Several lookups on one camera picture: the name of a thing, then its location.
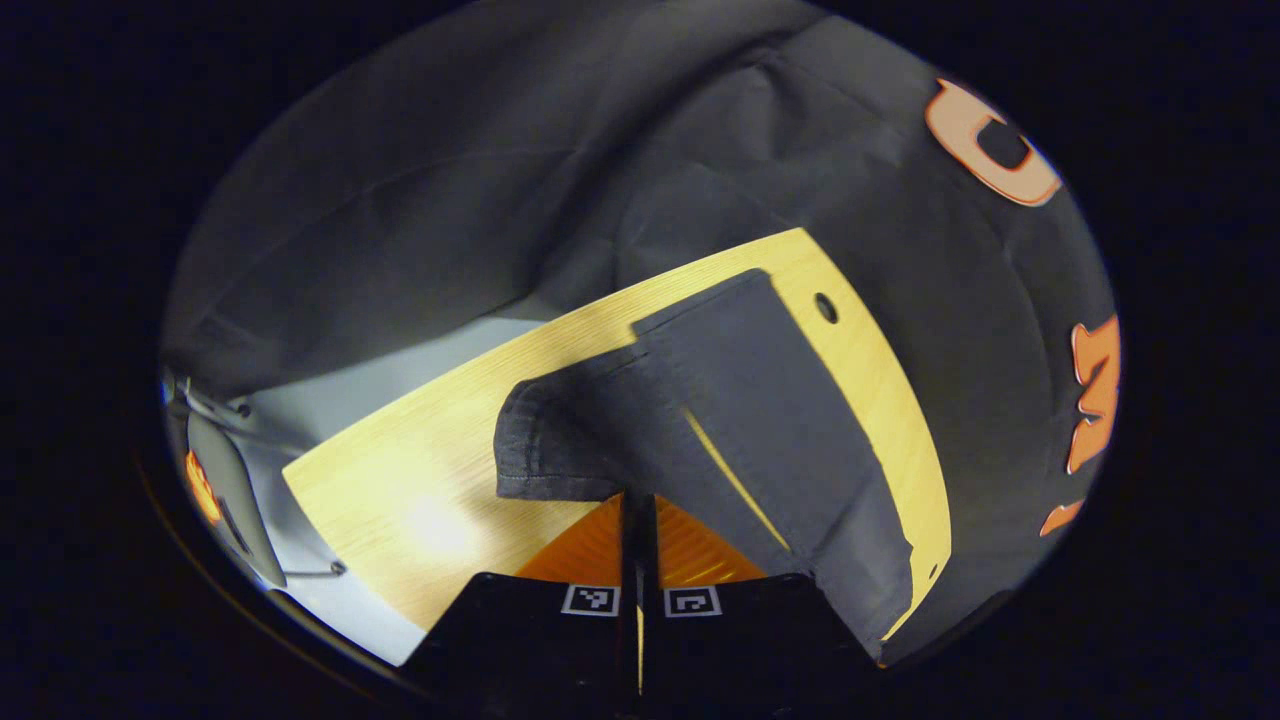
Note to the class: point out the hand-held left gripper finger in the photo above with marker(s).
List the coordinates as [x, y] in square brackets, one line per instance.
[630, 550]
[649, 550]

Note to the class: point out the dark grey jeans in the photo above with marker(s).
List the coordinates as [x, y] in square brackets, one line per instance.
[740, 400]

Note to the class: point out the grey metal stand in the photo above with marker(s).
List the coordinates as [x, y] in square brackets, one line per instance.
[235, 490]

